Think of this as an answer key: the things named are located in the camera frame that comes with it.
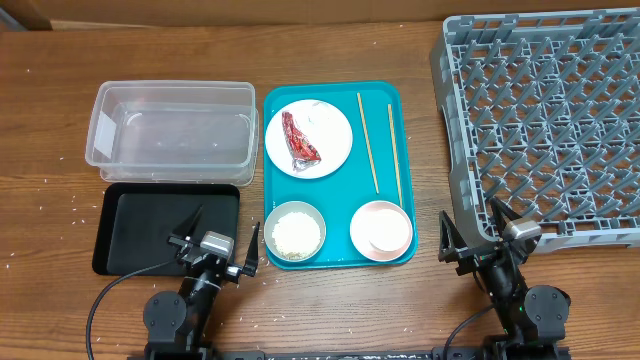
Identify white round plate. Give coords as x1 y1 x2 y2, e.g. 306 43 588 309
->
265 99 353 179

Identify rice pile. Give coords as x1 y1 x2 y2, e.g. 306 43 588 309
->
272 212 322 260

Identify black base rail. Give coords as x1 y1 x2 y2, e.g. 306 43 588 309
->
127 347 572 360

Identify grey bowl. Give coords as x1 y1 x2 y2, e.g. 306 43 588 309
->
264 201 326 262

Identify black tray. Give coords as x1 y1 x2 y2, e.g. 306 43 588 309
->
92 183 240 275

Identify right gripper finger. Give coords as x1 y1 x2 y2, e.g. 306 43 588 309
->
438 211 468 262
489 197 521 235

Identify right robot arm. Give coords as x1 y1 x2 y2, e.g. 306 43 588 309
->
438 198 571 359

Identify wooden chopstick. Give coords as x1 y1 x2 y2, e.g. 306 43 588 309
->
356 92 380 194
387 104 404 208

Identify red snack wrapper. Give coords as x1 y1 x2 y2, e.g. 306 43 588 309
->
282 111 322 172

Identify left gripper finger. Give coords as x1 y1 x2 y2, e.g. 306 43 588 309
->
242 222 260 277
171 205 203 241

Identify teal serving tray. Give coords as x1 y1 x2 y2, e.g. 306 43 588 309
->
264 81 419 270

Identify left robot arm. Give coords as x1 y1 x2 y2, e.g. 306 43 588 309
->
143 208 260 359

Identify clear plastic bin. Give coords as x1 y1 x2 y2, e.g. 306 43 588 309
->
85 80 260 186

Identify grey dishwasher rack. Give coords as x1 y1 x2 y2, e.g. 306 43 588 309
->
430 8 639 253

